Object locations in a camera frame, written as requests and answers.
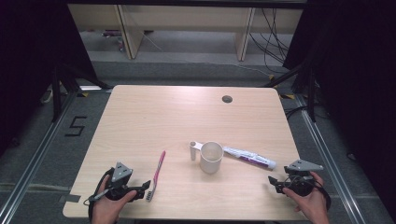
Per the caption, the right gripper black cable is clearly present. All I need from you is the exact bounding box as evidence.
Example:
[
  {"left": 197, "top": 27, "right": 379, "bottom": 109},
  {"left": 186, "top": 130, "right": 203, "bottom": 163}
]
[{"left": 311, "top": 178, "right": 332, "bottom": 213}]

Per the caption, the aluminium floor rail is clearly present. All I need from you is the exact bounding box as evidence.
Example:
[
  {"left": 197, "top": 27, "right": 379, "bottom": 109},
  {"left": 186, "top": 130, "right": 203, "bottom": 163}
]
[
  {"left": 0, "top": 89, "right": 79, "bottom": 222},
  {"left": 293, "top": 92, "right": 369, "bottom": 224}
]

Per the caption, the black floor cable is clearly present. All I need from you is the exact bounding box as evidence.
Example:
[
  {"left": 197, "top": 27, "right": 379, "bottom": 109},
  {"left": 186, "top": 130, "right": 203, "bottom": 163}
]
[{"left": 284, "top": 105, "right": 310, "bottom": 121}]

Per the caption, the person's right hand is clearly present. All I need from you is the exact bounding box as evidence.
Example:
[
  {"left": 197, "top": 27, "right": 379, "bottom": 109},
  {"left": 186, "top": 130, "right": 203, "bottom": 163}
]
[{"left": 281, "top": 171, "right": 331, "bottom": 224}]

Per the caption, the bundle of hanging black cables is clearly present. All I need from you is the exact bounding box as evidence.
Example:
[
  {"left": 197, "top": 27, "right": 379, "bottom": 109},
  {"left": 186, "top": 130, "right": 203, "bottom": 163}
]
[{"left": 248, "top": 7, "right": 294, "bottom": 75}]

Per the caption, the white cup with holder handle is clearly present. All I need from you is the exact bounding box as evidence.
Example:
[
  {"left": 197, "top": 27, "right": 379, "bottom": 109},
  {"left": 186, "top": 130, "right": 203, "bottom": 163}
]
[{"left": 189, "top": 140, "right": 225, "bottom": 175}]

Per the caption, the light wooden desk frame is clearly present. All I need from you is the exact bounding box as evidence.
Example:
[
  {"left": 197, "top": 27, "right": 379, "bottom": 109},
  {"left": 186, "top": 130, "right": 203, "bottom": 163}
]
[{"left": 67, "top": 3, "right": 304, "bottom": 62}]

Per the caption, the silver cable plug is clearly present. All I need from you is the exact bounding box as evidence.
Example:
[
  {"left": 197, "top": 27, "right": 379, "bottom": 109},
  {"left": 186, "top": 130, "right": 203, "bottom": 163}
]
[{"left": 83, "top": 187, "right": 112, "bottom": 205}]

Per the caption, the black curtain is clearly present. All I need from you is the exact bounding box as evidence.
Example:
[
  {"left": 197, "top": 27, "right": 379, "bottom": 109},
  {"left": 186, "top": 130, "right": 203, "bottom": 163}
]
[
  {"left": 0, "top": 0, "right": 98, "bottom": 157},
  {"left": 281, "top": 0, "right": 396, "bottom": 216}
]

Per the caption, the person's left hand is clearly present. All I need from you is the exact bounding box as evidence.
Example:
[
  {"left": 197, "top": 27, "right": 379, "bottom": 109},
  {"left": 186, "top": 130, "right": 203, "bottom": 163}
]
[{"left": 92, "top": 174, "right": 138, "bottom": 224}]

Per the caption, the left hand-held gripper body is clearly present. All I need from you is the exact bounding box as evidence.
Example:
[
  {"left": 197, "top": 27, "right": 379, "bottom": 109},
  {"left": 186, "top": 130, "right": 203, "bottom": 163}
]
[{"left": 105, "top": 161, "right": 147, "bottom": 203}]

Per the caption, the black metal stand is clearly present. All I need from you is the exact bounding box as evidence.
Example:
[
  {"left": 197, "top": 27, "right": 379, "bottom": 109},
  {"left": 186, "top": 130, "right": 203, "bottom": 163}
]
[
  {"left": 261, "top": 61, "right": 319, "bottom": 124},
  {"left": 50, "top": 63, "right": 114, "bottom": 124}
]

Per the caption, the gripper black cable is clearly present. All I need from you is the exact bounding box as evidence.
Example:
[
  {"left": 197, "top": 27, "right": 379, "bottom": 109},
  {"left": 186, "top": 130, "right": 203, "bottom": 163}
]
[
  {"left": 87, "top": 167, "right": 116, "bottom": 223},
  {"left": 311, "top": 178, "right": 332, "bottom": 213}
]

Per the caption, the black tape strip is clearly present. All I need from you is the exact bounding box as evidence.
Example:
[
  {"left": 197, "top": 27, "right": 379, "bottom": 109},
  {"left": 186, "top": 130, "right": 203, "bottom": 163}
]
[{"left": 58, "top": 193, "right": 82, "bottom": 204}]

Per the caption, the white purple toothpaste tube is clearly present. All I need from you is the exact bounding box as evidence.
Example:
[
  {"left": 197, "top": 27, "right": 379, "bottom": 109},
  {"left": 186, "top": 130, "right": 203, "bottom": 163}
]
[{"left": 222, "top": 146, "right": 277, "bottom": 171}]

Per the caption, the pink toothbrush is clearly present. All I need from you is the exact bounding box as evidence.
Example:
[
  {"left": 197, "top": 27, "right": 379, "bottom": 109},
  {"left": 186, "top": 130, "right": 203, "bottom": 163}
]
[{"left": 145, "top": 150, "right": 167, "bottom": 203}]

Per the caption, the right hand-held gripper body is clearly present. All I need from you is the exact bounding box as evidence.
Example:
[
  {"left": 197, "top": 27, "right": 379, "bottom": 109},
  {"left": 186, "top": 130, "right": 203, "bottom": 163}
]
[{"left": 281, "top": 159, "right": 325, "bottom": 198}]

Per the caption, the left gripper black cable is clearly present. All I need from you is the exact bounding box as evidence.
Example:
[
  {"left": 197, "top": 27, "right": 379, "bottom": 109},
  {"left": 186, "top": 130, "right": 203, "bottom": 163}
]
[{"left": 87, "top": 167, "right": 116, "bottom": 223}]

